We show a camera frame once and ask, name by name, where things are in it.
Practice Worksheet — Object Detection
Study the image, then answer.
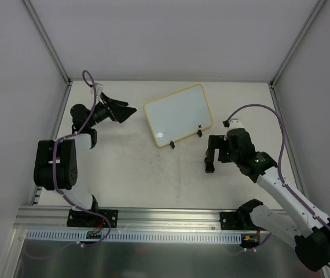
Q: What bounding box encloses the aluminium mounting rail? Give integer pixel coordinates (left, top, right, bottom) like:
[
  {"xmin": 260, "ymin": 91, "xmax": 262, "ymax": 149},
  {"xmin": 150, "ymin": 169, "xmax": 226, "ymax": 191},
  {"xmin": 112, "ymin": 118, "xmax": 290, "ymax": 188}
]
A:
[{"xmin": 13, "ymin": 204, "xmax": 327, "ymax": 232}]

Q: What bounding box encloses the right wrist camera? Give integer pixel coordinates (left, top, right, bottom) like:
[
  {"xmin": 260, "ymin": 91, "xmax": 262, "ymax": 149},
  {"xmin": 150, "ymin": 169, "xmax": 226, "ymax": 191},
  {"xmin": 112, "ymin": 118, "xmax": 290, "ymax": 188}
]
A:
[{"xmin": 223, "ymin": 118, "xmax": 244, "ymax": 138}]

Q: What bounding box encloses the aluminium frame post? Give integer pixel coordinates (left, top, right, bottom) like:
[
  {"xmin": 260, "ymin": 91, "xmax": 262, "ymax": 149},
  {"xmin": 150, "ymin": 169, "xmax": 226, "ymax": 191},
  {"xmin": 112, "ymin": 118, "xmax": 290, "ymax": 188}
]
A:
[
  {"xmin": 21, "ymin": 0, "xmax": 71, "ymax": 84},
  {"xmin": 269, "ymin": 0, "xmax": 327, "ymax": 88}
]

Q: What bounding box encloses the left aluminium frame post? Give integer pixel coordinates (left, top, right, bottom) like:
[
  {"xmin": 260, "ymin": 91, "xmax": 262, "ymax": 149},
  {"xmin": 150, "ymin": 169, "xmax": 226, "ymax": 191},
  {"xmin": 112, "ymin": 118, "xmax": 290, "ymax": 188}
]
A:
[{"xmin": 21, "ymin": 0, "xmax": 71, "ymax": 84}]

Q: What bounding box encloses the yellow framed small whiteboard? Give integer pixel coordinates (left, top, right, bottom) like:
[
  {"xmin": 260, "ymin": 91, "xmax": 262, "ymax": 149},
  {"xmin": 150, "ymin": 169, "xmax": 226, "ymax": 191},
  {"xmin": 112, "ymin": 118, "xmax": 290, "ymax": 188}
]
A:
[{"xmin": 144, "ymin": 84, "xmax": 214, "ymax": 148}]

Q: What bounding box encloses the right aluminium frame post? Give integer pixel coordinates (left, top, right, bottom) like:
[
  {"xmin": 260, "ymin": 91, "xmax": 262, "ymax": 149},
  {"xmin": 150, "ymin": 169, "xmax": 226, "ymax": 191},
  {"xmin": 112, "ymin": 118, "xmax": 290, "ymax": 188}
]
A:
[{"xmin": 269, "ymin": 0, "xmax": 327, "ymax": 88}]

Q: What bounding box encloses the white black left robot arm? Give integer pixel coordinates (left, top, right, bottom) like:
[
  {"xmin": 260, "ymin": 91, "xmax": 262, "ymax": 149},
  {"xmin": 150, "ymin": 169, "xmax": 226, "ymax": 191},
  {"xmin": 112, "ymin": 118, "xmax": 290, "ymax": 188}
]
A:
[{"xmin": 34, "ymin": 93, "xmax": 137, "ymax": 228}]

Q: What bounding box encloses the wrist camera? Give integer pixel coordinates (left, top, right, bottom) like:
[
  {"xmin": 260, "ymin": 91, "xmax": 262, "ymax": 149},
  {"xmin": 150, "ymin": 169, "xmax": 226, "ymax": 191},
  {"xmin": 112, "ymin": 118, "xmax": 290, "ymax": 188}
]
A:
[
  {"xmin": 223, "ymin": 118, "xmax": 244, "ymax": 138},
  {"xmin": 90, "ymin": 83, "xmax": 103, "ymax": 96}
]

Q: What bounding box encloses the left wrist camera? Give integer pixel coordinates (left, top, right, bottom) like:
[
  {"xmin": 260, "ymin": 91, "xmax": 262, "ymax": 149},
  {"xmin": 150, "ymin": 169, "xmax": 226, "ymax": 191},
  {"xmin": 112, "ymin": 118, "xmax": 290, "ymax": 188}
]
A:
[{"xmin": 90, "ymin": 83, "xmax": 103, "ymax": 96}]

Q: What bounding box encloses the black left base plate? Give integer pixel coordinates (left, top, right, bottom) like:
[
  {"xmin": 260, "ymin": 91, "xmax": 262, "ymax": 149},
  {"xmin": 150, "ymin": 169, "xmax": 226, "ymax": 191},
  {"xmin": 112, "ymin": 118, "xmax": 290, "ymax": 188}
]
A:
[{"xmin": 66, "ymin": 209, "xmax": 118, "ymax": 229}]

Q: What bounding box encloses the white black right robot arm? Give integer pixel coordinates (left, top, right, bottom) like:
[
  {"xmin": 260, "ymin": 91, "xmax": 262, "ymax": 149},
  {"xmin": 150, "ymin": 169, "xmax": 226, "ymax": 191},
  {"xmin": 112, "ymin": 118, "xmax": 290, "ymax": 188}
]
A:
[{"xmin": 204, "ymin": 127, "xmax": 330, "ymax": 272}]

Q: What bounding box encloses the black felt whiteboard eraser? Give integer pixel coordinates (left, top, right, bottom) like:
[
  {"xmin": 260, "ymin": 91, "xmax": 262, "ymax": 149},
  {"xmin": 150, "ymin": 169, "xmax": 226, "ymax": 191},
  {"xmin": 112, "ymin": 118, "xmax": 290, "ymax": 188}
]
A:
[{"xmin": 204, "ymin": 158, "xmax": 215, "ymax": 174}]

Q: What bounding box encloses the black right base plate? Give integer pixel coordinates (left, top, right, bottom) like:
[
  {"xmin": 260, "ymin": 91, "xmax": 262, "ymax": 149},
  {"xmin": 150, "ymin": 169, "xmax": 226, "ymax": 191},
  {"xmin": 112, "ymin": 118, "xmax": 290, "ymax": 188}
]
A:
[{"xmin": 219, "ymin": 210, "xmax": 259, "ymax": 231}]

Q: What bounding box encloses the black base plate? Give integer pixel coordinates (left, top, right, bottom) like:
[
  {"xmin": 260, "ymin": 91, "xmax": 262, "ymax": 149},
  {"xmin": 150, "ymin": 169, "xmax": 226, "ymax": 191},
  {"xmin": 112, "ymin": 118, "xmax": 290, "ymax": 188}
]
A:
[
  {"xmin": 66, "ymin": 209, "xmax": 118, "ymax": 229},
  {"xmin": 219, "ymin": 210, "xmax": 259, "ymax": 231}
]

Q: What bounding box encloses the white slotted cable duct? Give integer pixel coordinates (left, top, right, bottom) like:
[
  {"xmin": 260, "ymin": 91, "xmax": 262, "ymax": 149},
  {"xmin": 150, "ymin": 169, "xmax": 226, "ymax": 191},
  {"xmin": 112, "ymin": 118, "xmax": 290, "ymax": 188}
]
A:
[{"xmin": 25, "ymin": 229, "xmax": 242, "ymax": 245}]

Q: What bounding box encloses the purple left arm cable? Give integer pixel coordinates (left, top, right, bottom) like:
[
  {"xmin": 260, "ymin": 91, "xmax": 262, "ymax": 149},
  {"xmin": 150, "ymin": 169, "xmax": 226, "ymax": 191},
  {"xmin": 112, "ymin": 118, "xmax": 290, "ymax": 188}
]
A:
[{"xmin": 23, "ymin": 69, "xmax": 111, "ymax": 260}]

